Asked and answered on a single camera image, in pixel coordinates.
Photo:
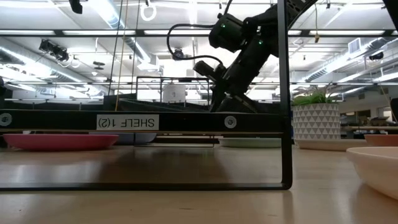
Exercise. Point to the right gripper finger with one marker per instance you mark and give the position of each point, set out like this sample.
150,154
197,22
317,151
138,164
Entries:
222,102
244,105

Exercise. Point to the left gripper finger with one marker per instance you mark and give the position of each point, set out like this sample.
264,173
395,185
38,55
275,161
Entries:
76,6

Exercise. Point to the teal plate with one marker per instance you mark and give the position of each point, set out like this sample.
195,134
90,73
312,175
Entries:
248,143

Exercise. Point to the light blue bowl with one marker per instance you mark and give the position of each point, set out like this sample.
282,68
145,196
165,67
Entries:
146,137

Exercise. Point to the beige plate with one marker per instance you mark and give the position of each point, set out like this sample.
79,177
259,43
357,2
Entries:
329,145

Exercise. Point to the pink plate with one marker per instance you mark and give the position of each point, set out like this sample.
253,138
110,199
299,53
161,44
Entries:
59,142

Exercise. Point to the terracotta plate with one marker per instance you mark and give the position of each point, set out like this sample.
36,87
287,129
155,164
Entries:
382,140

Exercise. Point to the cream plate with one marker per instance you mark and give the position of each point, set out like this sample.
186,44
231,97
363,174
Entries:
379,171

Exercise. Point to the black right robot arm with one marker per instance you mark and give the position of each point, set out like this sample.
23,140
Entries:
228,32

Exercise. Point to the black metal wooden shelf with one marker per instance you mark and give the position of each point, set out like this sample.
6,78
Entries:
186,121

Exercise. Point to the white shelf label sticker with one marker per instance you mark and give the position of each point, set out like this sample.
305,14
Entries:
127,122

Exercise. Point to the black ceiling spotlight cluster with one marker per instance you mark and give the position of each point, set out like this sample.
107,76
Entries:
54,49

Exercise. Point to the black ceiling disc fixture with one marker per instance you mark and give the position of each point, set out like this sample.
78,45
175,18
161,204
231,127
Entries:
99,63

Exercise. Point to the black ceiling light track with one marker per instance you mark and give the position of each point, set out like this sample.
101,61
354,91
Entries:
140,32

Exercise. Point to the succulent in white patterned pot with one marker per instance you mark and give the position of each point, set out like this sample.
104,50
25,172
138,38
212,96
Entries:
317,121

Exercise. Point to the white ceiling air vent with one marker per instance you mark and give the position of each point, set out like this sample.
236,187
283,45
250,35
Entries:
354,45

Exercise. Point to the wooden background table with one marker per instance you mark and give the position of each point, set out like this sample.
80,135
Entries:
373,127

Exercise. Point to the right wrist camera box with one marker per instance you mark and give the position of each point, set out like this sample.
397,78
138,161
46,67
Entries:
205,70

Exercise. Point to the black aluminium table frame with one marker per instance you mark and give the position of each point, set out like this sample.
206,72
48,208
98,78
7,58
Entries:
186,139

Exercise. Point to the silver ceiling air duct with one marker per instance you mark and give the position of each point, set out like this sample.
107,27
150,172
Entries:
136,46
18,53

